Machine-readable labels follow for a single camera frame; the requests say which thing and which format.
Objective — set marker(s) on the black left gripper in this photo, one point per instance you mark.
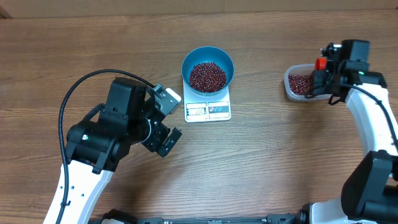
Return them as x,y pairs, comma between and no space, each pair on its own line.
163,133

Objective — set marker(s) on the white digital kitchen scale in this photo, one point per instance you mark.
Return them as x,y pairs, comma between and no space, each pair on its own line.
200,108

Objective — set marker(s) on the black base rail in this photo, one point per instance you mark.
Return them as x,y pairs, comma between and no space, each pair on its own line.
118,217

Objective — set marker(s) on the clear plastic container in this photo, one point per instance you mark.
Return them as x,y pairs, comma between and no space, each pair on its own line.
303,69

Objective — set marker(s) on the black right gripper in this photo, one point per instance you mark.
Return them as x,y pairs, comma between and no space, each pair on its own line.
318,86

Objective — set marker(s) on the blue bowl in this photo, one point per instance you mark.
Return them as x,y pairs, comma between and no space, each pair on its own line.
208,54

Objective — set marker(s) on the red beans in container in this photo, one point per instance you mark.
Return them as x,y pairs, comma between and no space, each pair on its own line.
300,84

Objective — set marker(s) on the red beans in bowl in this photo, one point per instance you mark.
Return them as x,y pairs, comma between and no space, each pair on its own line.
207,77

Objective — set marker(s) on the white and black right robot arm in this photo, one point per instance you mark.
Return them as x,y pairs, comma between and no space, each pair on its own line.
342,75

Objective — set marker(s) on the orange scoop with blue handle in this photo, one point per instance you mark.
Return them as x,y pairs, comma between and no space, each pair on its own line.
321,63

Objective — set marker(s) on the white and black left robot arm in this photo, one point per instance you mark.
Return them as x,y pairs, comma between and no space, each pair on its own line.
132,114

